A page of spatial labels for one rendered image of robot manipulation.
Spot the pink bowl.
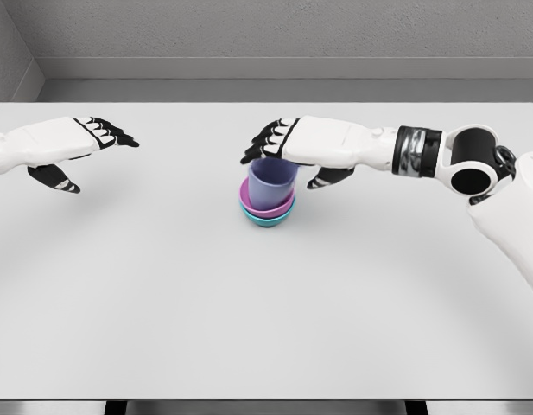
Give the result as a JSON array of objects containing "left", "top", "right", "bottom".
[{"left": 239, "top": 177, "right": 296, "bottom": 219}]

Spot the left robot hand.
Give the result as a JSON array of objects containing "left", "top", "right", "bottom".
[{"left": 9, "top": 115, "right": 141, "bottom": 195}]

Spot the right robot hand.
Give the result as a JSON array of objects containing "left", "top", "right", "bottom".
[{"left": 240, "top": 115, "right": 371, "bottom": 190}]

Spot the teal bowl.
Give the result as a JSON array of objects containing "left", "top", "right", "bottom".
[{"left": 239, "top": 196, "right": 297, "bottom": 229}]

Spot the lavender blue cup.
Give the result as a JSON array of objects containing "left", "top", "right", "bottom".
[{"left": 247, "top": 157, "right": 298, "bottom": 212}]

